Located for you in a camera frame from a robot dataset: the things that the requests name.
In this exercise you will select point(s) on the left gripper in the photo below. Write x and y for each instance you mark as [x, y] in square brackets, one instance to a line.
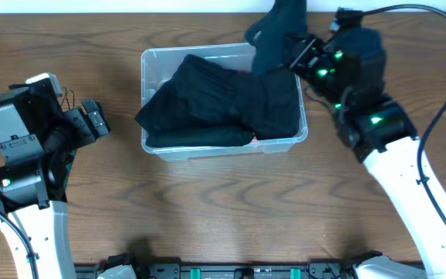
[89, 122]

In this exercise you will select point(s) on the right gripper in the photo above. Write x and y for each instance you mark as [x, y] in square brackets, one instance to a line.
[306, 63]

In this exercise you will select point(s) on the small black garment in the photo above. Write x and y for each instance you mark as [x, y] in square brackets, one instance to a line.
[276, 34]

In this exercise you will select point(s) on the dark green garment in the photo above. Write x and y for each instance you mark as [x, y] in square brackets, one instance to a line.
[68, 164]

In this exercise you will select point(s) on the black garment with tag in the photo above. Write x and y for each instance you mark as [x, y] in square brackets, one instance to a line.
[268, 104]

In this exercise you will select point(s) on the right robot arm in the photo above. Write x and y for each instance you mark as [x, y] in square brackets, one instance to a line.
[347, 70]

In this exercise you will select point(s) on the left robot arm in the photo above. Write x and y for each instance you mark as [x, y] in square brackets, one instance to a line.
[38, 142]

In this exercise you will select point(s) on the clear plastic storage bin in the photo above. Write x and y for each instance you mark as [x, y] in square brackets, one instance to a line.
[158, 66]

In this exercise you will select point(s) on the black mounting rail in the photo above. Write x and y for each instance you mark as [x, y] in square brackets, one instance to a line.
[185, 271]

